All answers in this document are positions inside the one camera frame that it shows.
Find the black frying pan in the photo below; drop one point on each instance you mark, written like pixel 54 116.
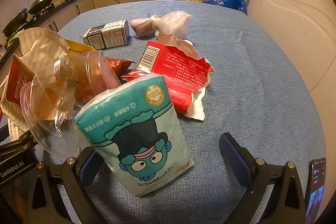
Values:
pixel 14 23

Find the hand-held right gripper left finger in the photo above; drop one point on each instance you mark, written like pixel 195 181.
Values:
pixel 89 162

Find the red-brown snack wrapper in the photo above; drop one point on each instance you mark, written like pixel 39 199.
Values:
pixel 118 64

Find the red and white paper packet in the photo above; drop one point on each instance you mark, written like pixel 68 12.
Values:
pixel 15 82

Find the wok with lid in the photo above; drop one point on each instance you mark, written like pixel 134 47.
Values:
pixel 40 2

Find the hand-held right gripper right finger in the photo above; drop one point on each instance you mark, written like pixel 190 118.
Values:
pixel 231 150

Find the small printed carton box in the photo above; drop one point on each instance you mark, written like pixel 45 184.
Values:
pixel 107 36

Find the torn red paper packet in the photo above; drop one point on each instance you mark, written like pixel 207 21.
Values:
pixel 181 74

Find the white striped plastic bag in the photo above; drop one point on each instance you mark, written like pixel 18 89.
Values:
pixel 36 43

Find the clear plastic cup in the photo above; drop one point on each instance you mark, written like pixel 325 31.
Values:
pixel 39 119
pixel 86 66

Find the black smartphone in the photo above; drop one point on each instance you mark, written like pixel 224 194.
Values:
pixel 315 187

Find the teal cartoon tissue pack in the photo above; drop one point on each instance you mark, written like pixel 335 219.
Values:
pixel 136 134

